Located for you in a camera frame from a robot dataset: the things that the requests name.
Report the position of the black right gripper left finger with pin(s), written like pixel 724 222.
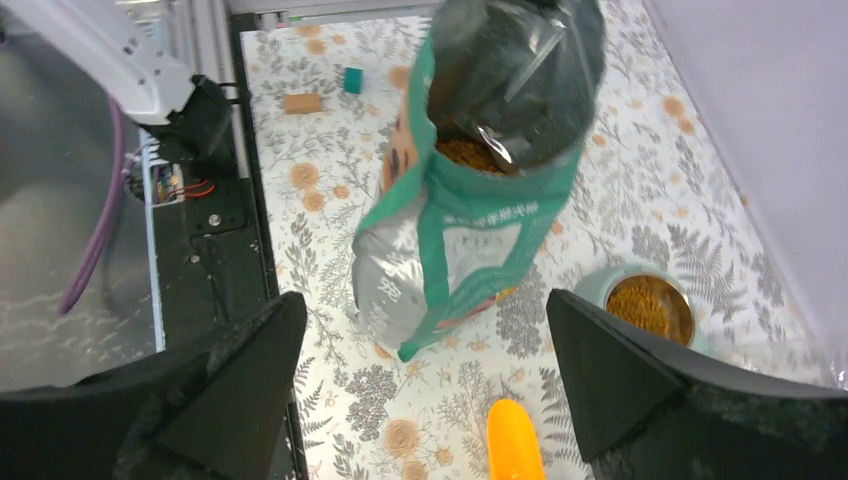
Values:
pixel 210 408

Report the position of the floral table mat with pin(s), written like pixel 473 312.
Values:
pixel 650 190

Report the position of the mint double pet bowl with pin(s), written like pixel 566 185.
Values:
pixel 647 298

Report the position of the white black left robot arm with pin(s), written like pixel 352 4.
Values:
pixel 187 112

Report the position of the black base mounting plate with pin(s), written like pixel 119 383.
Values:
pixel 217 235

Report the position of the small tan wooden block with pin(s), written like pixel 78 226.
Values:
pixel 305 103

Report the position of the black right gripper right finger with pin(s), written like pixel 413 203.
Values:
pixel 643 407

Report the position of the yellow plastic scoop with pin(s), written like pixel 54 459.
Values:
pixel 513 449

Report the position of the teal pet food bag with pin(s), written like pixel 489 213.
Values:
pixel 483 157

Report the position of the small teal cube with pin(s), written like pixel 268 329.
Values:
pixel 353 81

